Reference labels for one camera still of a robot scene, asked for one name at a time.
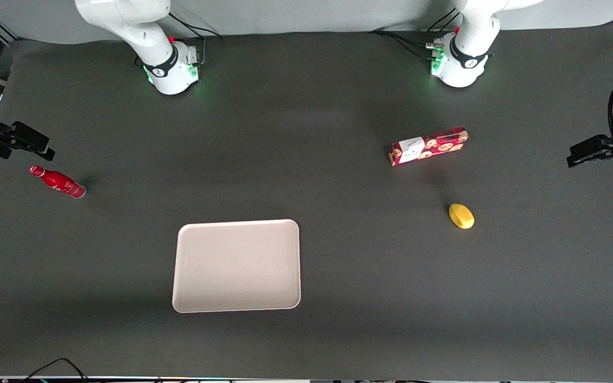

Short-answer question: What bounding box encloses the red coke bottle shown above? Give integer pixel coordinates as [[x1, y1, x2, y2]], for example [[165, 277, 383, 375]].
[[30, 165, 87, 199]]

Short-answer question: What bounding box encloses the white rectangular tray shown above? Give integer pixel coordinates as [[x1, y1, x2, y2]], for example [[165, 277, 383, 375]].
[[172, 219, 302, 313]]

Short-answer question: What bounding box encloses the yellow lemon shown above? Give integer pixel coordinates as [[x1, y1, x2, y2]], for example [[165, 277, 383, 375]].
[[449, 203, 475, 230]]

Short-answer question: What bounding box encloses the red cookie box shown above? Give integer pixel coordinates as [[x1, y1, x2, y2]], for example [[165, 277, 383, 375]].
[[388, 126, 469, 167]]

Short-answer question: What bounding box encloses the aluminium frame profile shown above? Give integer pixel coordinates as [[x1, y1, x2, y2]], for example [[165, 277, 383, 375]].
[[0, 15, 20, 43]]

